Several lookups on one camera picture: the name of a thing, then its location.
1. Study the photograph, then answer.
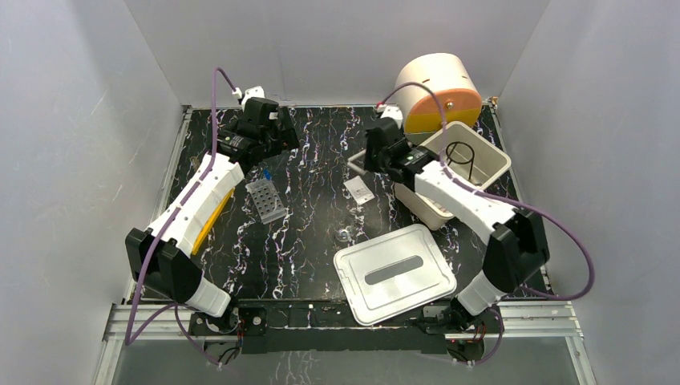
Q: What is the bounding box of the white clay pipe triangle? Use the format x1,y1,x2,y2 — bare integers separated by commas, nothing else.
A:
347,150,369,176

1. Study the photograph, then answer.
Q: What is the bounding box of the black wire tripod ring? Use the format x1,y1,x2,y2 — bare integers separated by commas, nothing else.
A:
445,141,476,182

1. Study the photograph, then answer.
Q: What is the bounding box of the small glass beaker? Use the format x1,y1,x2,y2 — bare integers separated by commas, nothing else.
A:
334,227,354,243

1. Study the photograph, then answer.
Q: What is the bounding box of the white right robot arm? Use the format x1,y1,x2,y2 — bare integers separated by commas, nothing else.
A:
363,118,550,332

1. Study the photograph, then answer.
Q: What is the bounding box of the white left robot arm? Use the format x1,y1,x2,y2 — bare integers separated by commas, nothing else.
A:
125,96,299,334

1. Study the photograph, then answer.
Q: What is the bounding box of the white paper packet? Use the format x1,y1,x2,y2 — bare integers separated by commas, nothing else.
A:
343,176,375,205

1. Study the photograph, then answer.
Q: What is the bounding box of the clear plastic tube rack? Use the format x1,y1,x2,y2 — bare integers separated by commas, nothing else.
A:
245,178,286,225

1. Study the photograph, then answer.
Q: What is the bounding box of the cream cylindrical drawer cabinet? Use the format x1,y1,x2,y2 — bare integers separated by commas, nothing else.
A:
393,53,482,135

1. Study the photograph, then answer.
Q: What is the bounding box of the white plastic bin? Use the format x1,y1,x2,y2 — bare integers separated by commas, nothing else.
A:
394,121,512,230

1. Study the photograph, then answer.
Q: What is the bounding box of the yellow test tube rack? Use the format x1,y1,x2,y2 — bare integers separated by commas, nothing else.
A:
191,188,235,256

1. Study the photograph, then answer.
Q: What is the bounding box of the white bin lid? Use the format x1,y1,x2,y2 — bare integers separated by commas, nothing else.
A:
334,225,457,326

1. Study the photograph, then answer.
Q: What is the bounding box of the aluminium frame rail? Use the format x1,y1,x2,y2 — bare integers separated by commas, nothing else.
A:
138,298,584,340

